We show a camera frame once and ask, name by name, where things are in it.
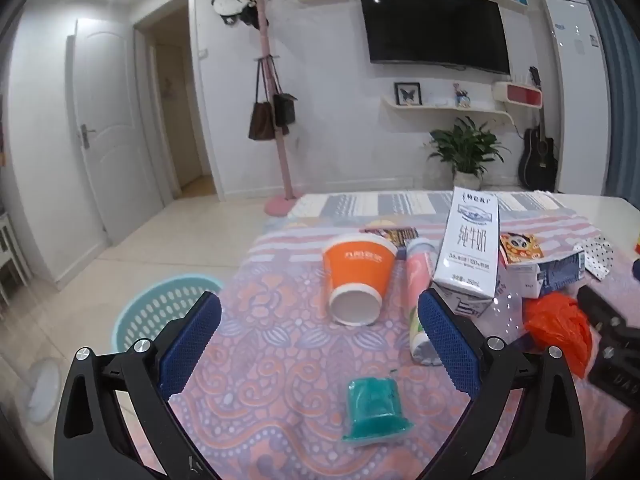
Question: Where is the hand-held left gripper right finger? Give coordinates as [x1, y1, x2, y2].
[416, 287, 587, 480]

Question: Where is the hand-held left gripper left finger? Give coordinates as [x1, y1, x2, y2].
[54, 290, 223, 480]

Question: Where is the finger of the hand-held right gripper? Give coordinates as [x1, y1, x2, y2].
[577, 286, 640, 346]

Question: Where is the white polka dot paper bag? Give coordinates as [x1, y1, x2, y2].
[572, 236, 616, 281]

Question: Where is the teal perforated plastic basket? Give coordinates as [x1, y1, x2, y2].
[112, 274, 224, 356]

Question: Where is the pink drink bottle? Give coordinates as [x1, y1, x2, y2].
[404, 237, 446, 366]

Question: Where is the tall white milk carton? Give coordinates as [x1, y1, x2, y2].
[432, 186, 501, 298]

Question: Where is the orange plastic bag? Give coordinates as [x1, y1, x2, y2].
[522, 292, 593, 380]

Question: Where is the torn white blue carton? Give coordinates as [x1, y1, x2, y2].
[505, 250, 586, 301]

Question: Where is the pink floral tablecloth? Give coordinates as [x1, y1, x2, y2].
[132, 214, 640, 480]

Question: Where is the teal plastic jelly cup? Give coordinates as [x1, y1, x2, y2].
[341, 376, 415, 445]

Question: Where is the orange panda snack packet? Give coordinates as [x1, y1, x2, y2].
[500, 232, 545, 265]

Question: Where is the orange paper cup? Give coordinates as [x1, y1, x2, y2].
[321, 232, 398, 327]

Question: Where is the dark snack packet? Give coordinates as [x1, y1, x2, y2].
[360, 227, 418, 248]

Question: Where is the white round floor fan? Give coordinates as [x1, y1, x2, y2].
[26, 357, 64, 423]

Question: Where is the black acoustic guitar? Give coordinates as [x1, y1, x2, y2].
[517, 66, 559, 191]

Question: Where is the grey white striped mat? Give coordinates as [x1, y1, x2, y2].
[287, 190, 568, 220]

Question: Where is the green potted plant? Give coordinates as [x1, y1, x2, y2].
[427, 116, 512, 193]

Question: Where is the white tall standing appliance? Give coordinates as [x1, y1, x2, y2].
[542, 0, 625, 196]

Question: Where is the white rack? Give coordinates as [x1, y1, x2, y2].
[0, 210, 32, 313]

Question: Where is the pink coat rack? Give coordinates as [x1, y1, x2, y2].
[220, 0, 301, 217]

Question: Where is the white room door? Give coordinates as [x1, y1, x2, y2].
[66, 18, 167, 247]

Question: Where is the brown hanging bag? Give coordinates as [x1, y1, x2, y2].
[248, 60, 277, 142]

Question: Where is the black hanging bag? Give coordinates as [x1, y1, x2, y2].
[271, 57, 297, 136]

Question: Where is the framed butterfly picture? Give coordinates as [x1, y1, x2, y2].
[394, 82, 422, 107]

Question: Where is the grey blue curtain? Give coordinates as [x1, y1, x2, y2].
[580, 0, 640, 197]

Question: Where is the white curved wall shelf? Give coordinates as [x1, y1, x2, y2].
[381, 95, 517, 128]

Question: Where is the black wall television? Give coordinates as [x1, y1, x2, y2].
[357, 0, 512, 77]

